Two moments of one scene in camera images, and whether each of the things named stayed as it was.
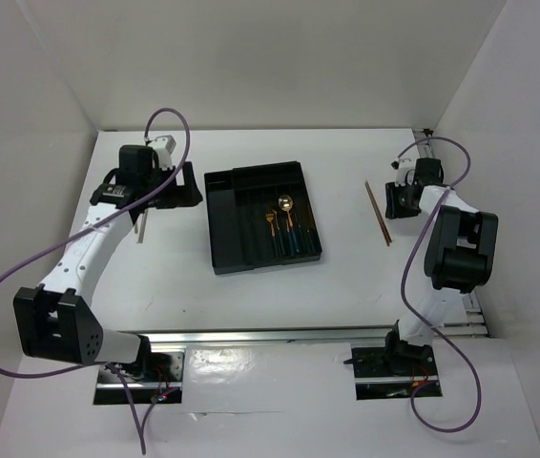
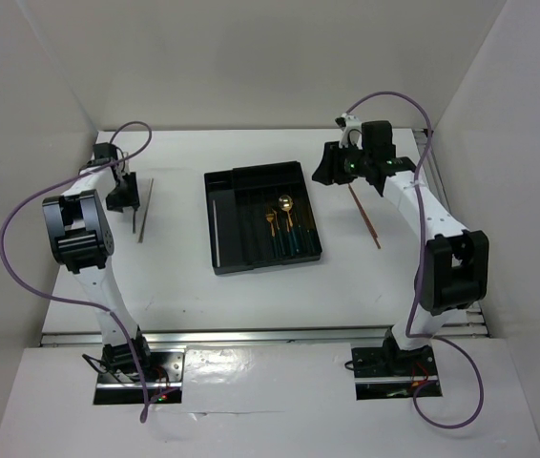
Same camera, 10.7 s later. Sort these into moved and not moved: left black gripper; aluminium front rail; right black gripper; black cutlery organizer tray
Moved: right black gripper; left black gripper
Not moved: black cutlery organizer tray; aluminium front rail
